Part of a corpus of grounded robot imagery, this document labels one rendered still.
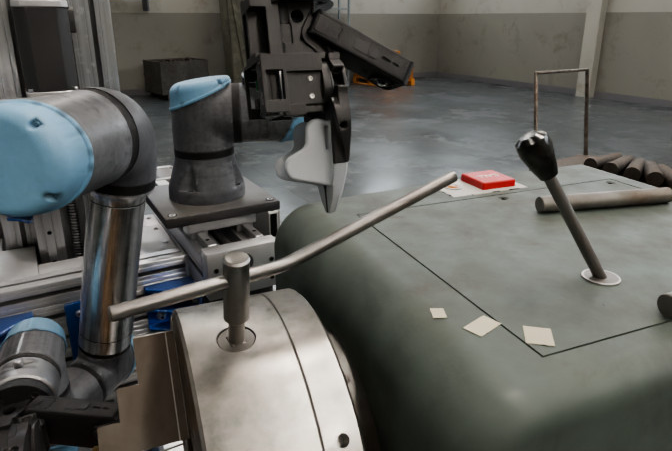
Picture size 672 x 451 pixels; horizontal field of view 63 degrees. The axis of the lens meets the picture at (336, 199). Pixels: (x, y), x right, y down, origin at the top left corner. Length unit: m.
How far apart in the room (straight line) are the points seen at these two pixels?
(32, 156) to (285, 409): 0.34
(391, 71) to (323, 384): 0.30
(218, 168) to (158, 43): 11.11
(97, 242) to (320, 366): 0.42
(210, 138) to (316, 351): 0.64
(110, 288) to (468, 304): 0.51
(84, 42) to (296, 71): 0.73
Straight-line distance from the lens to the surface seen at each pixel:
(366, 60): 0.54
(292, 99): 0.51
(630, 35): 11.84
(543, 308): 0.53
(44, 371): 0.76
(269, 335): 0.50
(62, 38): 1.10
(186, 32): 12.28
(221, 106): 1.05
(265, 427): 0.47
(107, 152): 0.65
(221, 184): 1.07
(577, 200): 0.80
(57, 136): 0.61
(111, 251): 0.81
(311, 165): 0.52
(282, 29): 0.53
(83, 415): 0.67
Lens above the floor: 1.50
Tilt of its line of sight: 18 degrees down
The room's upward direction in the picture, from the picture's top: straight up
